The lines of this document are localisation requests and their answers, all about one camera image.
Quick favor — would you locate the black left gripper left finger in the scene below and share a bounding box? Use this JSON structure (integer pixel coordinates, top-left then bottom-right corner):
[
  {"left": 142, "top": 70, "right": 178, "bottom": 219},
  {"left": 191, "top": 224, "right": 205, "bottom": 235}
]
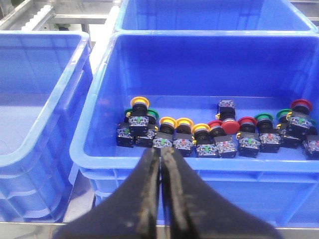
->
[{"left": 54, "top": 149, "right": 160, "bottom": 239}]

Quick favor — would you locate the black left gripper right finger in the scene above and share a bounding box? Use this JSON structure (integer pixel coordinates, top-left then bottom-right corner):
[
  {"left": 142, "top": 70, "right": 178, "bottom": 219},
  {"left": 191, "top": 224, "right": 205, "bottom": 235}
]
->
[{"left": 160, "top": 147, "right": 282, "bottom": 239}]

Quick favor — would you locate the blue crate with buttons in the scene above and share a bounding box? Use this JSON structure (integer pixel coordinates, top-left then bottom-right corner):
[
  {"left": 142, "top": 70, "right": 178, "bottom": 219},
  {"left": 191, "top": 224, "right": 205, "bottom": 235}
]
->
[{"left": 70, "top": 32, "right": 319, "bottom": 228}]

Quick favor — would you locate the yellow push button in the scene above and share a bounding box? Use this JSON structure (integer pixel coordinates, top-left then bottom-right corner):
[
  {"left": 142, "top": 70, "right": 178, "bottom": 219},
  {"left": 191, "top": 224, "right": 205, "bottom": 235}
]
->
[
  {"left": 173, "top": 118, "right": 194, "bottom": 157},
  {"left": 191, "top": 123, "right": 218, "bottom": 158},
  {"left": 129, "top": 96, "right": 150, "bottom": 137},
  {"left": 153, "top": 117, "right": 177, "bottom": 150}
]

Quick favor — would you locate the green push button behind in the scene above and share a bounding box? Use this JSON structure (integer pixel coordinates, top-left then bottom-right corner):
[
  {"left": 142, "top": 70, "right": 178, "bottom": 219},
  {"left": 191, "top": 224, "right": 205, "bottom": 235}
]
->
[{"left": 136, "top": 109, "right": 159, "bottom": 147}]

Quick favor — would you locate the green push button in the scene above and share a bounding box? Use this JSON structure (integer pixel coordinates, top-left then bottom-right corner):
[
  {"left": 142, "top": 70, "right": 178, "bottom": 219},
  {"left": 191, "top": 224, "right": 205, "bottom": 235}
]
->
[
  {"left": 136, "top": 109, "right": 159, "bottom": 147},
  {"left": 303, "top": 120, "right": 319, "bottom": 160},
  {"left": 116, "top": 108, "right": 135, "bottom": 148},
  {"left": 255, "top": 113, "right": 281, "bottom": 153},
  {"left": 276, "top": 109, "right": 301, "bottom": 149}
]

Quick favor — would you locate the green push button left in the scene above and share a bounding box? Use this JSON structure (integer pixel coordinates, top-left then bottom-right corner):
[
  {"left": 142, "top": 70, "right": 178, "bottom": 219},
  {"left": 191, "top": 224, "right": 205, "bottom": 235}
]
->
[{"left": 116, "top": 108, "right": 135, "bottom": 148}]

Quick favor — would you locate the red push button left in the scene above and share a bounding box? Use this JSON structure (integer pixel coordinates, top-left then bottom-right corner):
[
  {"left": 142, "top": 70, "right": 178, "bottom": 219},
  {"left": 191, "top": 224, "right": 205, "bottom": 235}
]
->
[{"left": 208, "top": 119, "right": 237, "bottom": 158}]

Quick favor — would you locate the red push button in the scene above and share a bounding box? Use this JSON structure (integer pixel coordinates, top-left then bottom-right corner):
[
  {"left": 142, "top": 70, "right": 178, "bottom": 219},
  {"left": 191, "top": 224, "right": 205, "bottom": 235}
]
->
[
  {"left": 208, "top": 119, "right": 237, "bottom": 158},
  {"left": 236, "top": 117, "right": 261, "bottom": 158},
  {"left": 286, "top": 99, "right": 313, "bottom": 140}
]

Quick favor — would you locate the red push button middle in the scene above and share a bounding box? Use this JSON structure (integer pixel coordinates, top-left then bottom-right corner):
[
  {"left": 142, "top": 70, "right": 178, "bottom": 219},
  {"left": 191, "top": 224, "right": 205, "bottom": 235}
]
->
[{"left": 236, "top": 117, "right": 261, "bottom": 158}]

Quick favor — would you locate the yellow push button top left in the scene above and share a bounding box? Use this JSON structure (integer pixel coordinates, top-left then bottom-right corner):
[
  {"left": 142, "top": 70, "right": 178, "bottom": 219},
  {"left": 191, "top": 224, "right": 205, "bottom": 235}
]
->
[{"left": 129, "top": 96, "right": 150, "bottom": 137}]

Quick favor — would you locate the red mushroom button upright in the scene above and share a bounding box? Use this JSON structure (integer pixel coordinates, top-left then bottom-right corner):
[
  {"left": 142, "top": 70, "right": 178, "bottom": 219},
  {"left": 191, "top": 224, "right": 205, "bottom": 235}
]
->
[{"left": 216, "top": 99, "right": 240, "bottom": 134}]

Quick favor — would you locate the green push button middle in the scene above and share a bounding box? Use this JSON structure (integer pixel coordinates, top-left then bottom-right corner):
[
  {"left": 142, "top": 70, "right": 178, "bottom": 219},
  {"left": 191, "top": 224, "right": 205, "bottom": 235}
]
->
[{"left": 255, "top": 113, "right": 281, "bottom": 153}]

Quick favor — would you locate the green push button far right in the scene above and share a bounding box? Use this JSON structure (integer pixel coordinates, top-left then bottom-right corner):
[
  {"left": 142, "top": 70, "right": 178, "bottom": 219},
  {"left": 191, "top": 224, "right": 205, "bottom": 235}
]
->
[{"left": 303, "top": 120, "right": 319, "bottom": 160}]

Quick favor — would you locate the red push button top right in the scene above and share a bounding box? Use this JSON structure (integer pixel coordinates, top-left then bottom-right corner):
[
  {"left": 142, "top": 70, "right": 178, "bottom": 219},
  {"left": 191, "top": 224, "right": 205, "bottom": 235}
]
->
[{"left": 286, "top": 99, "right": 313, "bottom": 140}]

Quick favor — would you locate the empty blue crate beside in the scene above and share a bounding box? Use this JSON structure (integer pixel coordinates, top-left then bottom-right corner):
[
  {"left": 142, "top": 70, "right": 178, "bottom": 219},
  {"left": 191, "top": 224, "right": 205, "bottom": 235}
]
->
[{"left": 0, "top": 31, "right": 92, "bottom": 222}]

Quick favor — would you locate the blue crate behind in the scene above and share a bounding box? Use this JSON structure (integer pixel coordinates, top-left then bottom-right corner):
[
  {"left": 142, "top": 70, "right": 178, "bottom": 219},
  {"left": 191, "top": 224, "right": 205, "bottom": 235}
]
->
[{"left": 116, "top": 0, "right": 319, "bottom": 33}]

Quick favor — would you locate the steel rack front rail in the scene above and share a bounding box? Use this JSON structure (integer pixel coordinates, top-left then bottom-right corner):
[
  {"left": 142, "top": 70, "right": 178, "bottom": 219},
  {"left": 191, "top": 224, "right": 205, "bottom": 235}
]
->
[{"left": 0, "top": 222, "right": 319, "bottom": 239}]

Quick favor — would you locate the steel roller conveyor frame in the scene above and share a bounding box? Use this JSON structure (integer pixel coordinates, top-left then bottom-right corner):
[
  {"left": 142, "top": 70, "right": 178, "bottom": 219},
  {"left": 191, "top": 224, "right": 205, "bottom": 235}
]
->
[{"left": 0, "top": 0, "right": 122, "bottom": 48}]

